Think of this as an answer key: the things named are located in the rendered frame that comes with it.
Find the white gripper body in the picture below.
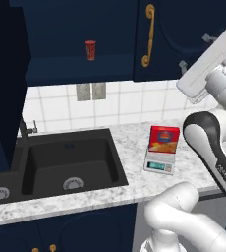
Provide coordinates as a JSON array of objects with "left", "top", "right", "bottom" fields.
[{"left": 176, "top": 28, "right": 226, "bottom": 104}]

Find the closed navy cabinet door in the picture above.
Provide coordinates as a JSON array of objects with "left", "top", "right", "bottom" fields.
[{"left": 133, "top": 0, "right": 226, "bottom": 83}]

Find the red boxed food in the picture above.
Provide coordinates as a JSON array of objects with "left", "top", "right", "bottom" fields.
[{"left": 147, "top": 125, "right": 181, "bottom": 155}]

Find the white digital scale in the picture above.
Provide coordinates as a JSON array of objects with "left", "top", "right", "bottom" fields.
[{"left": 142, "top": 148, "right": 178, "bottom": 176}]

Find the open navy cabinet door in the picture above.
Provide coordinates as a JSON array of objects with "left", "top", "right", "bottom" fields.
[{"left": 0, "top": 0, "right": 32, "bottom": 174}]

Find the navy base cabinet door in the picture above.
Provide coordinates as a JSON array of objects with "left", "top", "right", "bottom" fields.
[
  {"left": 35, "top": 203, "right": 139, "bottom": 252},
  {"left": 0, "top": 219, "right": 46, "bottom": 252}
]

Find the red cup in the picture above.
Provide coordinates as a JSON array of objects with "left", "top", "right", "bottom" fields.
[{"left": 85, "top": 39, "right": 97, "bottom": 62}]

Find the grey dishwasher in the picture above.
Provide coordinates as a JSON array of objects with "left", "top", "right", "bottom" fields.
[{"left": 131, "top": 191, "right": 226, "bottom": 252}]

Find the black double sink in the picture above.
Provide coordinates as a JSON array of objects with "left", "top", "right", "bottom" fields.
[{"left": 0, "top": 127, "right": 130, "bottom": 208}]

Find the black faucet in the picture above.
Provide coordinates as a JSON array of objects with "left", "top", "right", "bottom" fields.
[{"left": 18, "top": 115, "right": 39, "bottom": 140}]

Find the gold cabinet door handle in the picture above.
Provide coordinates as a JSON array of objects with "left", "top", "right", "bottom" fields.
[{"left": 141, "top": 3, "right": 156, "bottom": 69}]

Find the grey wall outlet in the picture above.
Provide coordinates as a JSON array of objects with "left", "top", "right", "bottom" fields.
[
  {"left": 76, "top": 83, "right": 92, "bottom": 102},
  {"left": 91, "top": 82, "right": 107, "bottom": 101}
]

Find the navy wall cabinet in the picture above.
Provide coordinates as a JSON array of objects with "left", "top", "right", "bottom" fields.
[{"left": 9, "top": 0, "right": 140, "bottom": 88}]

